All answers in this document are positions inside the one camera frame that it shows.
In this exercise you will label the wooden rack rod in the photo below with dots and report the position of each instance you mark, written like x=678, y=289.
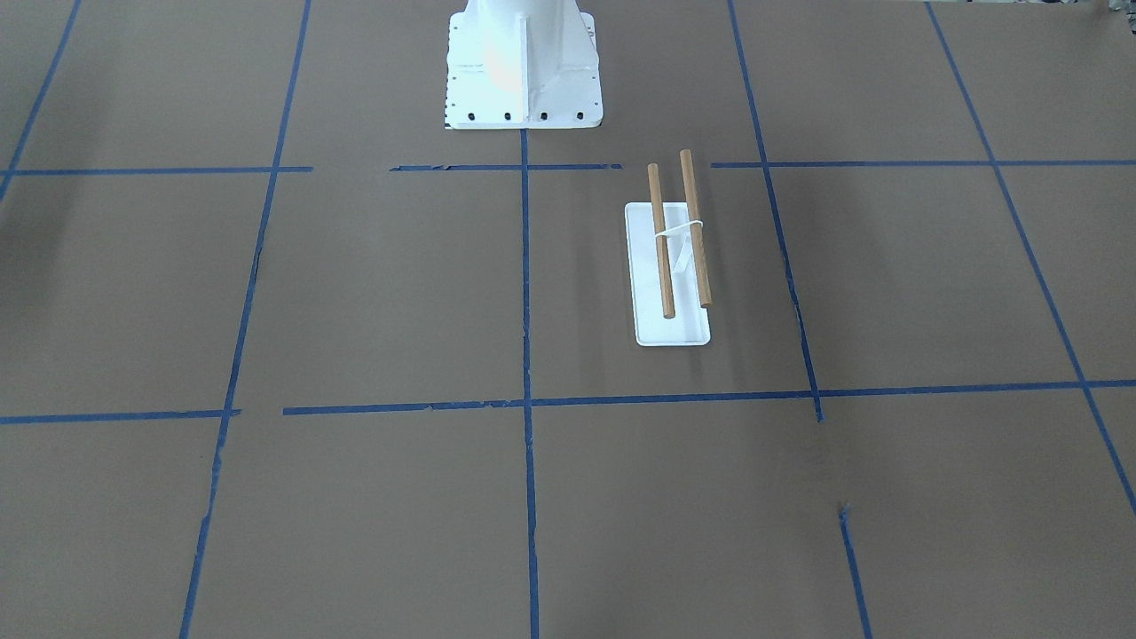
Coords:
x=697, y=230
x=667, y=295

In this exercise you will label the white rack wire stand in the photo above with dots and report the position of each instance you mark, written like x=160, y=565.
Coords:
x=686, y=252

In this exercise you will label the white rack base tray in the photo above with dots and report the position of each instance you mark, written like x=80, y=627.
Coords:
x=691, y=326

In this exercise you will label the front wooden rack rod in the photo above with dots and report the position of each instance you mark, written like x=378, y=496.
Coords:
x=667, y=295

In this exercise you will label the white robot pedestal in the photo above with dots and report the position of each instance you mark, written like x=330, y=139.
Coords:
x=522, y=65

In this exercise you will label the rear wooden rack rod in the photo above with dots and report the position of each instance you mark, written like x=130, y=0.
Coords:
x=697, y=230

